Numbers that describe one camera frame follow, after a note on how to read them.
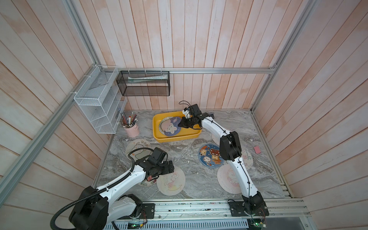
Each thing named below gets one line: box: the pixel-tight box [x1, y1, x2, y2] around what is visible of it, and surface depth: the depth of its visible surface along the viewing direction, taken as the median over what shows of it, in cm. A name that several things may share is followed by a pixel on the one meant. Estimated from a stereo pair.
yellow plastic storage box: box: [152, 111, 203, 143], surface depth 103 cm
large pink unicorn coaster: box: [216, 163, 242, 195], surface depth 85 cm
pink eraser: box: [253, 145, 262, 154], surface depth 99 cm
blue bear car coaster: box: [197, 143, 225, 169], surface depth 95 cm
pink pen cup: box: [123, 122, 140, 138], surface depth 102 cm
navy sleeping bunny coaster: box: [159, 116, 182, 137], surface depth 106 cm
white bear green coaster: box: [125, 138, 152, 161], surface depth 101 cm
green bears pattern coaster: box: [158, 116, 169, 137], surface depth 109 cm
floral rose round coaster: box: [138, 178, 158, 187], surface depth 84 cm
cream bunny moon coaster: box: [156, 166, 186, 196], surface depth 84 cm
